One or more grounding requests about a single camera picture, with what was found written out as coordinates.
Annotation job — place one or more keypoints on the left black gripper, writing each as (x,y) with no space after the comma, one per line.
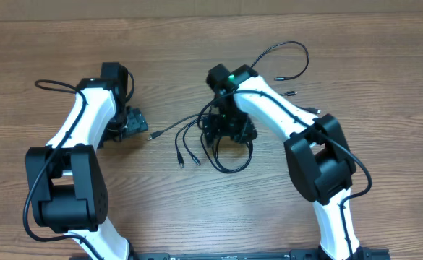
(137,120)

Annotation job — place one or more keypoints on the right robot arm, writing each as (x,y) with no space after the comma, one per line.
(317,154)

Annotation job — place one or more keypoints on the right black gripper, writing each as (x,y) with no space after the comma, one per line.
(215,131)

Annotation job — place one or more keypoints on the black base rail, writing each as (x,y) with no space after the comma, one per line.
(294,254)

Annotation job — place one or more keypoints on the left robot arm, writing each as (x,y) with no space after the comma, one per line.
(68,198)

